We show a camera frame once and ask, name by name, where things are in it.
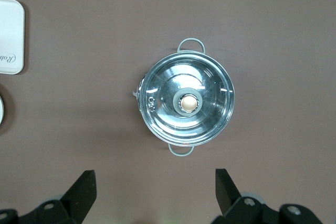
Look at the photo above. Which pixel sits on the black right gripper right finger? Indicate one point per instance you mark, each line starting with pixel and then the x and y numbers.
pixel 231 200

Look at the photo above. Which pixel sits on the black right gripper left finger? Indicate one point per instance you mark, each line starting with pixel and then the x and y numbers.
pixel 78 195

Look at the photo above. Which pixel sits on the white round plate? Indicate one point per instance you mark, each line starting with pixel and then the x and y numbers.
pixel 2 110

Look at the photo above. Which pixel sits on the green electric cooking pot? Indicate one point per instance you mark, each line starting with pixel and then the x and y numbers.
pixel 181 151

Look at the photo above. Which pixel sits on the brown table cover cloth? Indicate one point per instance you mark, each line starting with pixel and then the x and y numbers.
pixel 78 119

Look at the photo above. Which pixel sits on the glass pot lid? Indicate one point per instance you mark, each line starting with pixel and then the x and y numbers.
pixel 168 119

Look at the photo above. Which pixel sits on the beige rabbit print tray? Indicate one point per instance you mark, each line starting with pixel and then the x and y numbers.
pixel 11 30

